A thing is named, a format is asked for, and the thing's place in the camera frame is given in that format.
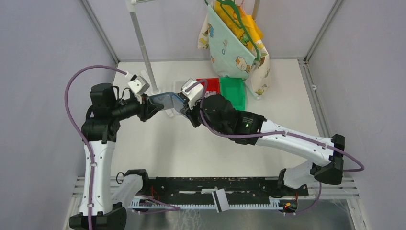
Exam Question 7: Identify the blue card holder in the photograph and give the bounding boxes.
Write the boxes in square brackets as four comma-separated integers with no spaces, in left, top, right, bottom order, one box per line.
[150,92,185,112]

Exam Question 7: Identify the white magnetic stripe card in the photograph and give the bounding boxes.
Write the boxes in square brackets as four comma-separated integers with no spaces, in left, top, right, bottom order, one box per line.
[212,189,230,213]

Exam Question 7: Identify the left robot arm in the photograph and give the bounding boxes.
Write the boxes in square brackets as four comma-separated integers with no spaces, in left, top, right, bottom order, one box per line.
[69,83,164,230]

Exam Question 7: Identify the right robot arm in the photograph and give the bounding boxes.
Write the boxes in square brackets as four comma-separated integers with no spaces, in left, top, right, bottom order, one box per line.
[178,93,344,196]

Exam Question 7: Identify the credit cards in red bin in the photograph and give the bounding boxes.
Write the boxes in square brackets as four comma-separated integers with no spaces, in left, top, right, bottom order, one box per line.
[204,91,217,98]

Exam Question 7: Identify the white plastic bin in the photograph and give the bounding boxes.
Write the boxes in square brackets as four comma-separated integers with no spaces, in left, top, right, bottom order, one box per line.
[172,79,192,118]

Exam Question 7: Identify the red plastic bin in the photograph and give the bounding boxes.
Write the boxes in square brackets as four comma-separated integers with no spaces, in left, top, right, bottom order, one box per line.
[201,78,221,95]

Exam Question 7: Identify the green plastic bin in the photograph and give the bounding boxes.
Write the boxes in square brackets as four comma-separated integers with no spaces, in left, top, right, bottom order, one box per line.
[219,77,246,111]

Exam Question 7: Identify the mint cartoon print cloth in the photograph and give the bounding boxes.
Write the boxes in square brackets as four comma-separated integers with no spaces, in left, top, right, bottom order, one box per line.
[197,0,271,99]

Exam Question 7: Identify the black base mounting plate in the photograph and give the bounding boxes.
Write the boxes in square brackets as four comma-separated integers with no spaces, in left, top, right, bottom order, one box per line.
[140,177,309,205]

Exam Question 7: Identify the white clothes rack stand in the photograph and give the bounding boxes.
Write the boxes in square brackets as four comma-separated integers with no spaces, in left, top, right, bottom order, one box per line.
[124,0,175,119]

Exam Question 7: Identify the yellow garment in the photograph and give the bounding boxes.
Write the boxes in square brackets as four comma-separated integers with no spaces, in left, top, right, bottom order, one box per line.
[213,1,264,50]

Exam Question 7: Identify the green clothes hanger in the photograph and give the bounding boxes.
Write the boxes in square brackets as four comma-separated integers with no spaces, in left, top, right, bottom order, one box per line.
[197,0,264,66]

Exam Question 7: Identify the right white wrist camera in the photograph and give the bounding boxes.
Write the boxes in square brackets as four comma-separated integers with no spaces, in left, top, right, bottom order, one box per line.
[180,79,204,109]

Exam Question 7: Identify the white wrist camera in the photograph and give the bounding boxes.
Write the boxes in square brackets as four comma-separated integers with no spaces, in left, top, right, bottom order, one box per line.
[180,79,204,109]
[125,71,150,104]

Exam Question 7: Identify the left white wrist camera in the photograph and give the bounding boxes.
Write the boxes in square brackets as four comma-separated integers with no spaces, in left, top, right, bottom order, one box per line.
[125,71,150,104]

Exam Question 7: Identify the white slotted cable duct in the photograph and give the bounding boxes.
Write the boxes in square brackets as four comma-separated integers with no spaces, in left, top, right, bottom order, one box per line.
[129,197,282,210]

